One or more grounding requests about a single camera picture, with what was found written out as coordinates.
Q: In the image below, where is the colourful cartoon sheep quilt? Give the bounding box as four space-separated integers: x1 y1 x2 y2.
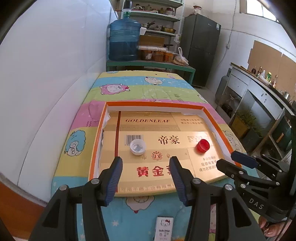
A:
52 71 244 240

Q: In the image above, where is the orange rimmed cardboard tray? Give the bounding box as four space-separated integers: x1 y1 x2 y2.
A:
88 101 233 197

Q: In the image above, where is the brown cardboard box on shelf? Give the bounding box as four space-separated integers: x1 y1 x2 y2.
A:
139 35 165 47

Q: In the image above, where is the green low bench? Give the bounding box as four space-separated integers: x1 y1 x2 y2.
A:
106 60 196 85

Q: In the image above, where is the blue water jug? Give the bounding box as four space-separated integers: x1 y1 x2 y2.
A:
109 9 142 61

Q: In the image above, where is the dark grey refrigerator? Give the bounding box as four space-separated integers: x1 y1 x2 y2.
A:
180 14 221 87

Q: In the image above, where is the green plant in crate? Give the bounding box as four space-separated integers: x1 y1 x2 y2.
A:
230 111 262 139

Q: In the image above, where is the white bottle cap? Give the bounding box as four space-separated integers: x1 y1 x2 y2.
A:
130 139 147 156

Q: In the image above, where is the person's right hand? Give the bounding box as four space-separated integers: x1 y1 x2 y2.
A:
258 216 285 237

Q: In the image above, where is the metal kitchen shelf rack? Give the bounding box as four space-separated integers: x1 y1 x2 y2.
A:
130 1 185 52

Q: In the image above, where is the white kitchen counter cabinet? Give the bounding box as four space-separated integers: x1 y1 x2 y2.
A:
216 63 295 160

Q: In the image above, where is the plastic bag of food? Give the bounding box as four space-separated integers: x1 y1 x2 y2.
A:
173 47 189 66

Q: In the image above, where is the red bottle cap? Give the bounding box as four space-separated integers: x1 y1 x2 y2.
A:
196 139 210 153

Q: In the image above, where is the white hello kitty box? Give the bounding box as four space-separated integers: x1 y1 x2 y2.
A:
154 216 174 241

